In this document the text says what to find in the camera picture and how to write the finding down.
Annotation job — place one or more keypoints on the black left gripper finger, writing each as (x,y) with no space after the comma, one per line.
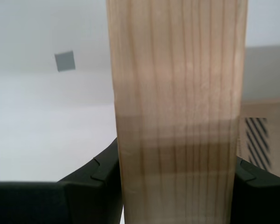
(49,203)
(263,200)

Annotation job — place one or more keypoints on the brown cardboard box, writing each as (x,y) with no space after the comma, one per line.
(277,109)

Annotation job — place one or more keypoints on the light wooden block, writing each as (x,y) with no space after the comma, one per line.
(177,105)

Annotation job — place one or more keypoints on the grey tape square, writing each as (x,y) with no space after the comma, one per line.
(65,61)

